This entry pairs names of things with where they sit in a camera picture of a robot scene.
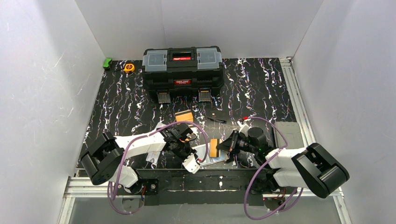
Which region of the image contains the tan card holder with sleeves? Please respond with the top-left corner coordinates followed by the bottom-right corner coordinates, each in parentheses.
top-left (192, 144), bottom-right (229, 167)

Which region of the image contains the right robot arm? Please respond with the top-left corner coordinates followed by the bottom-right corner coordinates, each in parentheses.
top-left (216, 127), bottom-right (350, 198)

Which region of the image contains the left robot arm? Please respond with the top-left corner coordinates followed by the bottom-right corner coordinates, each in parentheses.
top-left (79, 122), bottom-right (200, 188)

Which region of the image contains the gold card stack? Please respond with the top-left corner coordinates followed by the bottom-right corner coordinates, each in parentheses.
top-left (175, 110), bottom-right (194, 122)

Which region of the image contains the grey pad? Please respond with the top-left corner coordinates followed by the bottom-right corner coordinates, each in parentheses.
top-left (275, 121), bottom-right (304, 149)

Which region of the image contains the black toolbox with clear lids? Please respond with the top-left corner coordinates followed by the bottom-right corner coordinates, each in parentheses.
top-left (141, 46), bottom-right (225, 104)

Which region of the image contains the yellow tape measure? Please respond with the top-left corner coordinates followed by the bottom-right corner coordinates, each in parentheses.
top-left (123, 63), bottom-right (135, 73)

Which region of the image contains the green plastic object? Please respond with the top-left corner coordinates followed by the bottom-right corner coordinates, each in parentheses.
top-left (102, 58), bottom-right (113, 70)

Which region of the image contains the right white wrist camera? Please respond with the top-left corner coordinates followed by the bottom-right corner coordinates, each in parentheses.
top-left (237, 120), bottom-right (250, 135)

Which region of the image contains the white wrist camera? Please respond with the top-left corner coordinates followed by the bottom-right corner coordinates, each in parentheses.
top-left (182, 154), bottom-right (200, 174)
top-left (237, 120), bottom-right (250, 135)

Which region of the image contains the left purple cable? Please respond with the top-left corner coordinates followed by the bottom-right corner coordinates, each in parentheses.
top-left (107, 120), bottom-right (210, 216)

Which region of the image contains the purple cable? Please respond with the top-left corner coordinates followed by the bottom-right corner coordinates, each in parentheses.
top-left (243, 116), bottom-right (304, 221)
top-left (107, 120), bottom-right (210, 216)

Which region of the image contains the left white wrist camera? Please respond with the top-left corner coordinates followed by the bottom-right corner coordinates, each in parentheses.
top-left (182, 154), bottom-right (200, 174)

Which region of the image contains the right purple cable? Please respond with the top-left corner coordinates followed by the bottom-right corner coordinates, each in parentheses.
top-left (243, 116), bottom-right (304, 221)

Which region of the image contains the white aluminium table rail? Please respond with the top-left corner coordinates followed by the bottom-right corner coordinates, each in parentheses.
top-left (280, 57), bottom-right (313, 137)

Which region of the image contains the front aluminium rail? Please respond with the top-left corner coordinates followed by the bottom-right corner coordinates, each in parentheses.
top-left (58, 169), bottom-right (351, 224)

